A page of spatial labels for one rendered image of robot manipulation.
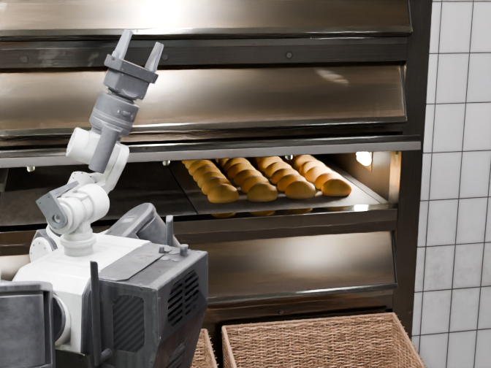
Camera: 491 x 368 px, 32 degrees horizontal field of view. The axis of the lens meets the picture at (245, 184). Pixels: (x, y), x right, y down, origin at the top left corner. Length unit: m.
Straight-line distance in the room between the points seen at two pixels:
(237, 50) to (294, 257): 0.65
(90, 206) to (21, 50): 0.90
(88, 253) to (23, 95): 0.91
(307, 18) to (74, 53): 0.65
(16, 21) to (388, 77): 1.06
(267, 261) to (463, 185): 0.66
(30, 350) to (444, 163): 1.65
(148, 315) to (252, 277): 1.19
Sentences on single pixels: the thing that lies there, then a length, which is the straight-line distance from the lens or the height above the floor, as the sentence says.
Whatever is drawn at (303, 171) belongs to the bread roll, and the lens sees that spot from 2.99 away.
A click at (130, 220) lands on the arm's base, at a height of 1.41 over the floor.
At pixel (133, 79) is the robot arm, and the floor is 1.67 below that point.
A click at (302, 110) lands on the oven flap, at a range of 2.48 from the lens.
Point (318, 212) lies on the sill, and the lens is 2.58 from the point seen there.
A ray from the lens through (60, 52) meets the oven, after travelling 2.36.
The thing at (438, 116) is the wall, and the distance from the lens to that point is 2.65.
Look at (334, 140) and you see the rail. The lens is 2.39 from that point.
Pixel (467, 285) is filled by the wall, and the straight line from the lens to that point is 2.86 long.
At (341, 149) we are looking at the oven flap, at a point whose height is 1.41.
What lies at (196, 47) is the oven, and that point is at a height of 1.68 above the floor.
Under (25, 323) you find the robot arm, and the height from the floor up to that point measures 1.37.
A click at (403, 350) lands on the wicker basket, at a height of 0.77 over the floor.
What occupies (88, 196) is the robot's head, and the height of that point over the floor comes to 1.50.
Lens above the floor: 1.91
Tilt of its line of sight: 15 degrees down
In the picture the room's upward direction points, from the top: 1 degrees clockwise
